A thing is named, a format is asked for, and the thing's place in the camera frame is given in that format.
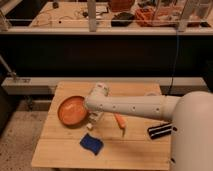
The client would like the orange carrot toy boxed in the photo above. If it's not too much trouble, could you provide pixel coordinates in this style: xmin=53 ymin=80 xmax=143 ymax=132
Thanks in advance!
xmin=114 ymin=114 xmax=126 ymax=135

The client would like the metal clamp bracket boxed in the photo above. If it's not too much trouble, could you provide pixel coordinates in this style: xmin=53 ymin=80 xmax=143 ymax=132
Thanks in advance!
xmin=0 ymin=54 xmax=32 ymax=84

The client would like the orange plastic crate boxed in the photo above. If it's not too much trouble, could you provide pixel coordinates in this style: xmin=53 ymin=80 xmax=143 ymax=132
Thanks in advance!
xmin=135 ymin=8 xmax=181 ymax=27

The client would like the black object on bench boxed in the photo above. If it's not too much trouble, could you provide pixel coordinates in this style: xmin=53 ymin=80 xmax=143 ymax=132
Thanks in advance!
xmin=111 ymin=12 xmax=135 ymax=27

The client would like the blue hanging cable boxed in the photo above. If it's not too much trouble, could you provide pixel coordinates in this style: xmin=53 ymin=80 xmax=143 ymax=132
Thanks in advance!
xmin=167 ymin=32 xmax=181 ymax=96

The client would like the white vertical post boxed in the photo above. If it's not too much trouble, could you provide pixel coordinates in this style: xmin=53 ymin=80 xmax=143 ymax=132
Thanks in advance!
xmin=87 ymin=0 xmax=96 ymax=32

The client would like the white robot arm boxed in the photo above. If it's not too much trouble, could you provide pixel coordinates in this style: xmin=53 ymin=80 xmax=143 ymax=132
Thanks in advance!
xmin=84 ymin=83 xmax=213 ymax=171

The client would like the blue sponge cloth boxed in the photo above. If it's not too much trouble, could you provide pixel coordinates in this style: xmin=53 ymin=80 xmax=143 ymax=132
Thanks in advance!
xmin=80 ymin=133 xmax=104 ymax=155

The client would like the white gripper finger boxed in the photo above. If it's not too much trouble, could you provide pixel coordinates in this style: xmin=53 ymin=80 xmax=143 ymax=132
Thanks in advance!
xmin=86 ymin=123 xmax=93 ymax=130

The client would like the orange ceramic bowl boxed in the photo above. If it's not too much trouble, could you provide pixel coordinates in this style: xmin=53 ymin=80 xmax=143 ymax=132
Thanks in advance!
xmin=57 ymin=96 xmax=87 ymax=126

